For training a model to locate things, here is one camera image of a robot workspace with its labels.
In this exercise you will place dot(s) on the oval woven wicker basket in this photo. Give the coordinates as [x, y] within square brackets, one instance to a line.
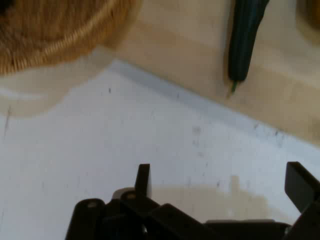
[50, 30]

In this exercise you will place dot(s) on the bamboo wooden cutting board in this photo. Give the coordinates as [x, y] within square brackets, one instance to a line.
[190, 47]

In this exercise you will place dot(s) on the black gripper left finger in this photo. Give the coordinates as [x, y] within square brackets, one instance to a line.
[140, 212]

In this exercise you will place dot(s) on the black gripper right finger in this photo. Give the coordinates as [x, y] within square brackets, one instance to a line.
[301, 190]

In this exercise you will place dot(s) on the dark green toy cucumber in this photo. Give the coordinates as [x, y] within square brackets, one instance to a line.
[243, 42]

